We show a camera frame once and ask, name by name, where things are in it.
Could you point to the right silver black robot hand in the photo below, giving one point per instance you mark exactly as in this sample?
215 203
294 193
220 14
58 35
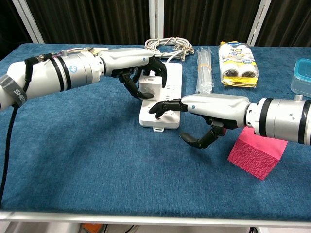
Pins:
218 108

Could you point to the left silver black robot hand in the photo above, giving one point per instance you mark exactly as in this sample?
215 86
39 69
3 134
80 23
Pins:
126 59

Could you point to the white plug adapter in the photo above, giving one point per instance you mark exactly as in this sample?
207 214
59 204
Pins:
148 86

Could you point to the white power strip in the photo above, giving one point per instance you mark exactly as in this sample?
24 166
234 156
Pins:
173 82

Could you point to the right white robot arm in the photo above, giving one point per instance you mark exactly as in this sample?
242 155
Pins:
279 119

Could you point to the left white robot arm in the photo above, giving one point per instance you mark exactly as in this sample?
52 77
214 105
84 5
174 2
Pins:
48 75

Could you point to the clear plastic straws bundle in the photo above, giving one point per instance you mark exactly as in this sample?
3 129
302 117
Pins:
204 75

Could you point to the yellow packaged rolls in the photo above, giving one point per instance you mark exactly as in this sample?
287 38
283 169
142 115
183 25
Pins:
236 63

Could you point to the brown twine tie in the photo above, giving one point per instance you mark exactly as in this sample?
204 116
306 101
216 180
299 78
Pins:
183 47

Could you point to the pink foam block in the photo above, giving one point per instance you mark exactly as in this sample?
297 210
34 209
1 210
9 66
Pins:
257 155

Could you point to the blue clear plastic container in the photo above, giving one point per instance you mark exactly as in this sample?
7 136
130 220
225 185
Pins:
302 77

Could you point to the blue table cloth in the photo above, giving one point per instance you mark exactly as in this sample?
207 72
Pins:
97 157

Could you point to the white partition post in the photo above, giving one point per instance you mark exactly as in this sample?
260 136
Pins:
26 20
258 23
156 21

